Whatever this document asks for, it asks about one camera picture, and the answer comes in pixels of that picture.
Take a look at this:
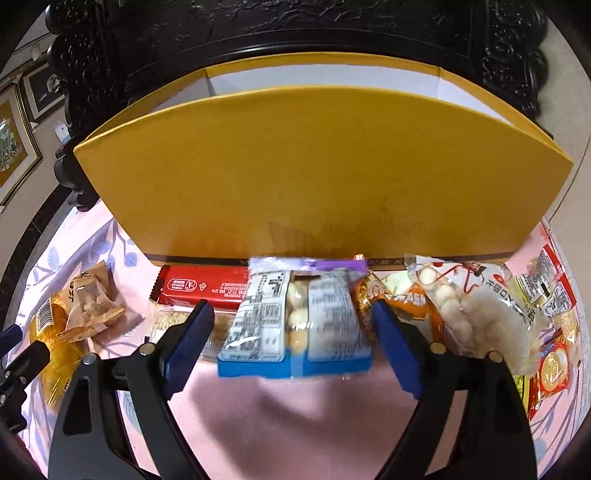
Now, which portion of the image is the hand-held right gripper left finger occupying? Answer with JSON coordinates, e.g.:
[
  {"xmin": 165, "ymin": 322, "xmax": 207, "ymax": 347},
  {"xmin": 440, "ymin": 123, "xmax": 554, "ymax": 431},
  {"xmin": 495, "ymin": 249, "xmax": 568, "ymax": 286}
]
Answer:
[{"xmin": 48, "ymin": 299, "xmax": 215, "ymax": 480}]

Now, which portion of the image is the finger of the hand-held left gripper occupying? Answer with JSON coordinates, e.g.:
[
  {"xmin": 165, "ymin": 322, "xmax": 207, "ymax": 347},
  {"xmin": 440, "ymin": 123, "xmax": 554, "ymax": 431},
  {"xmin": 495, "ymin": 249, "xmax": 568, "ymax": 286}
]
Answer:
[
  {"xmin": 0, "ymin": 340, "xmax": 51, "ymax": 393},
  {"xmin": 0, "ymin": 324, "xmax": 22, "ymax": 354}
]

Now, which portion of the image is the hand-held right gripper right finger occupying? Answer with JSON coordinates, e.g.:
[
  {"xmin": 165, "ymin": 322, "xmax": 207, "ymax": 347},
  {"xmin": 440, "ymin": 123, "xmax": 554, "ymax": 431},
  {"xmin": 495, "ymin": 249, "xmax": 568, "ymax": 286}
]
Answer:
[{"xmin": 372, "ymin": 298, "xmax": 539, "ymax": 480}]

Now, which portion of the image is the red bar packet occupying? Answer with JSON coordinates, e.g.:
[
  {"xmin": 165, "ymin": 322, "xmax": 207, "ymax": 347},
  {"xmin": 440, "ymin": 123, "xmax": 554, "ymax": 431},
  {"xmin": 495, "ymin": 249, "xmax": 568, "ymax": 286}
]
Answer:
[{"xmin": 151, "ymin": 264, "xmax": 252, "ymax": 305}]

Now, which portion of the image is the blue white ball biscuit packet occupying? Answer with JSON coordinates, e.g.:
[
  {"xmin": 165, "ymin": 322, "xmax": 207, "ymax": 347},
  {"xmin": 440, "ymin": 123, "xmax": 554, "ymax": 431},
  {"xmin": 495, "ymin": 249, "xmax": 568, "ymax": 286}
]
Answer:
[{"xmin": 217, "ymin": 256, "xmax": 374, "ymax": 380}]

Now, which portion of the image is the red biscuit packet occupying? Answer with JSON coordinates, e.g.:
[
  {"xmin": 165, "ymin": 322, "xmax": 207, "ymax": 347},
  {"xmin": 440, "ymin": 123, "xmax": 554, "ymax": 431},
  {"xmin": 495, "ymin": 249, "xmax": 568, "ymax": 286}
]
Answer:
[{"xmin": 526, "ymin": 339, "xmax": 575, "ymax": 421}]

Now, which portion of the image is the yellow cardboard box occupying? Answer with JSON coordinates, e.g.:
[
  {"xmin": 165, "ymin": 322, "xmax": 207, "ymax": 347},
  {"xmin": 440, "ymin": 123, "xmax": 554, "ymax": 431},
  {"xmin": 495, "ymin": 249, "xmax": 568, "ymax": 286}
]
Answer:
[{"xmin": 73, "ymin": 52, "xmax": 574, "ymax": 271}]

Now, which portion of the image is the golden yellow snack packet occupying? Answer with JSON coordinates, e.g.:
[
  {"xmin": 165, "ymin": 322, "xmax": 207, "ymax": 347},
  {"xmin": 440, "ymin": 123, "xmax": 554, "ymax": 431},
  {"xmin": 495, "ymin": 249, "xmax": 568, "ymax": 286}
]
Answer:
[{"xmin": 28, "ymin": 291, "xmax": 86, "ymax": 407}]

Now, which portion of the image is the clear grain bar packet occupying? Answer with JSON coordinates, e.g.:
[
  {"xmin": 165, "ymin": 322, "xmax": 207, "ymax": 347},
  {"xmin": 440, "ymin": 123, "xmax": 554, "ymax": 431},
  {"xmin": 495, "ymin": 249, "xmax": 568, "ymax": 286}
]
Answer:
[{"xmin": 150, "ymin": 302, "xmax": 241, "ymax": 358}]

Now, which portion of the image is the shiny orange snack packet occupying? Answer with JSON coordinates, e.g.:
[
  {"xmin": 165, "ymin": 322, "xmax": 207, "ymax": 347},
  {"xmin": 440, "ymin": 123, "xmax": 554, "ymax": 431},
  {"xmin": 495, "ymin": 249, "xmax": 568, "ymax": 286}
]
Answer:
[{"xmin": 353, "ymin": 272, "xmax": 444, "ymax": 356}]

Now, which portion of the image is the flat brown snack packet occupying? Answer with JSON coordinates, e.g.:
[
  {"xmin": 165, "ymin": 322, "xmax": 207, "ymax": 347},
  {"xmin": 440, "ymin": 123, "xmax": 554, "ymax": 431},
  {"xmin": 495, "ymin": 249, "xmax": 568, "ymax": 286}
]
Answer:
[{"xmin": 92, "ymin": 272, "xmax": 145, "ymax": 340}]

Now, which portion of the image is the white round snack packet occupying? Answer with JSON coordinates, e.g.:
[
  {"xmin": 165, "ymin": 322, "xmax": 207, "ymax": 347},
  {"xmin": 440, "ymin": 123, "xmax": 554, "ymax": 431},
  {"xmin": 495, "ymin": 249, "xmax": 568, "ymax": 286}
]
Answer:
[{"xmin": 405, "ymin": 254, "xmax": 548, "ymax": 374}]

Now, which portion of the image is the tan pastry packet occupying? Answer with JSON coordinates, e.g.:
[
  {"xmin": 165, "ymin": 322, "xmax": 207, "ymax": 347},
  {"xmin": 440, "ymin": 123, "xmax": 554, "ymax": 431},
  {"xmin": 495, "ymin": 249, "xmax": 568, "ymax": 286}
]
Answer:
[{"xmin": 65, "ymin": 261, "xmax": 125, "ymax": 342}]

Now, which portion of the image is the pink floral tablecloth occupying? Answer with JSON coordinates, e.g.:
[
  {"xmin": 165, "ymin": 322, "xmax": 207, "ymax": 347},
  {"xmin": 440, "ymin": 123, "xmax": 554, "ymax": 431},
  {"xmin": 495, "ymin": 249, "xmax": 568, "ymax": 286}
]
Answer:
[{"xmin": 9, "ymin": 208, "xmax": 583, "ymax": 480}]

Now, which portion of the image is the small bright yellow packet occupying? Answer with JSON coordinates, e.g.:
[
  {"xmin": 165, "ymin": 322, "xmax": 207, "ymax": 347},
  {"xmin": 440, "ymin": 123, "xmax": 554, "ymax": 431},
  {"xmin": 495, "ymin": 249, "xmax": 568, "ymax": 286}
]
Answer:
[{"xmin": 512, "ymin": 374, "xmax": 532, "ymax": 404}]

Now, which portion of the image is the red white small packet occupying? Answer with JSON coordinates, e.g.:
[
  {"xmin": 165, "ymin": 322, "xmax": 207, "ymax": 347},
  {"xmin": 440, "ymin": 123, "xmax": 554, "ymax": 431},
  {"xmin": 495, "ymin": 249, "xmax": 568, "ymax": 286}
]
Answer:
[
  {"xmin": 536, "ymin": 233, "xmax": 571, "ymax": 296},
  {"xmin": 516, "ymin": 272, "xmax": 578, "ymax": 319}
]

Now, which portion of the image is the gold framed picture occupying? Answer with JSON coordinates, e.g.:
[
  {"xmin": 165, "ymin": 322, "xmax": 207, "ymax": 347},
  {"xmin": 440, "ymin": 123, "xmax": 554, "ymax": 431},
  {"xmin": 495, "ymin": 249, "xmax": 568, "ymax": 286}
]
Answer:
[{"xmin": 0, "ymin": 83, "xmax": 44, "ymax": 206}]

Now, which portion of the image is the dark framed picture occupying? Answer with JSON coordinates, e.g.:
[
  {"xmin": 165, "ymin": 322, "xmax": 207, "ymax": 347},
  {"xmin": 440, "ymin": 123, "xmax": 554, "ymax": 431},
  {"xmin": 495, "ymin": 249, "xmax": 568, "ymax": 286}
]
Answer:
[{"xmin": 21, "ymin": 62, "xmax": 65, "ymax": 123}]

